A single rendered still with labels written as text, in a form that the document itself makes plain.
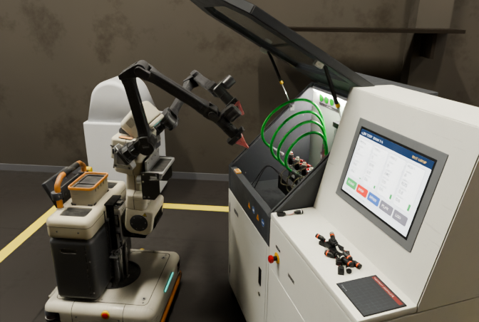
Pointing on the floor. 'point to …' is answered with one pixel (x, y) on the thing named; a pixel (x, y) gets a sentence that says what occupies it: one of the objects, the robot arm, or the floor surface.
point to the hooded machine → (111, 125)
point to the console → (423, 132)
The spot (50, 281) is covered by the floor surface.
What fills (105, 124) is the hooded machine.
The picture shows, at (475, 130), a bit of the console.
